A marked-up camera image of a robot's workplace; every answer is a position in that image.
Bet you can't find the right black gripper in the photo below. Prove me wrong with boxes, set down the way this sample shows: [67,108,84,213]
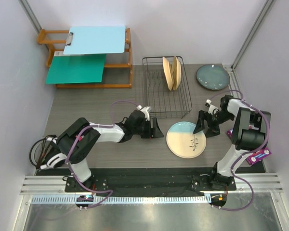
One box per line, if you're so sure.
[193,110,235,139]

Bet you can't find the wooden shelf rack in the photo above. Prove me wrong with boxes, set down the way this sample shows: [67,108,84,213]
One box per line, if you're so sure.
[37,27,133,89]

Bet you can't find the light blue clipboard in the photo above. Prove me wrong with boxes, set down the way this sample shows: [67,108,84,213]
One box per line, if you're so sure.
[63,26,126,55]

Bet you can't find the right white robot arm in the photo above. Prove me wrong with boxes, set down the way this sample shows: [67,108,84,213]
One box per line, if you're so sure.
[193,95,271,191]

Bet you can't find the blue and cream plate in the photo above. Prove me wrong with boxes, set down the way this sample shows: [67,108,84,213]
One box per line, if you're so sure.
[166,121,207,159]

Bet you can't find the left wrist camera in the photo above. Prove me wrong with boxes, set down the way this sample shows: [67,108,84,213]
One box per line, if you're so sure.
[136,105,152,121]

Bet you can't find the green board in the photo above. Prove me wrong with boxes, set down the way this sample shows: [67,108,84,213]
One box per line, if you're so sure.
[46,54,106,84]

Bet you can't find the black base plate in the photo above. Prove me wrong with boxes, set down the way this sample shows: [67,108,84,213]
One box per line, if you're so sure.
[37,167,236,197]

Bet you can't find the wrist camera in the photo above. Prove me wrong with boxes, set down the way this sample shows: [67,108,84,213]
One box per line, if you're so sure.
[136,105,152,121]
[205,99,219,115]

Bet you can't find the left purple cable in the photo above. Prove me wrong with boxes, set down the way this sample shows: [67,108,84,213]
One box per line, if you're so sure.
[65,100,142,209]

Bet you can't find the dark teal glazed plate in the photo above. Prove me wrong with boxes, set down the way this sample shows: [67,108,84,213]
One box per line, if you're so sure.
[196,64,230,90]

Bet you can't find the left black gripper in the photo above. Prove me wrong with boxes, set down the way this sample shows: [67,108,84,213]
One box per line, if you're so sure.
[132,118,163,139]

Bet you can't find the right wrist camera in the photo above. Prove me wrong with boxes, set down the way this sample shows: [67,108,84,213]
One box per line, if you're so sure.
[205,99,219,115]

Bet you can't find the black coiled cable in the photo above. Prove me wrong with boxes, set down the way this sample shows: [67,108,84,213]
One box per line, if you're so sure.
[28,136,58,169]

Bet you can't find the purple printed box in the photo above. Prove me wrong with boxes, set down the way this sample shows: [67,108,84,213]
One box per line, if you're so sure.
[226,128,272,166]

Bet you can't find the beige bird plate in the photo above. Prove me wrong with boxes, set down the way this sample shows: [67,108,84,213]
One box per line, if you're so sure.
[162,57,174,90]
[172,56,182,90]

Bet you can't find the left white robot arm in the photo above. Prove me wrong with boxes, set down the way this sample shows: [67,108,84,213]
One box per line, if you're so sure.
[39,107,164,192]

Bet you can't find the white slotted cable duct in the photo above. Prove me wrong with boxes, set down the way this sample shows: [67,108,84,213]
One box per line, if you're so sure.
[31,194,211,205]

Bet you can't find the black wire dish rack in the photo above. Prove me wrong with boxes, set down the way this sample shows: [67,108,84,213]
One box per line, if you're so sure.
[142,56,192,118]

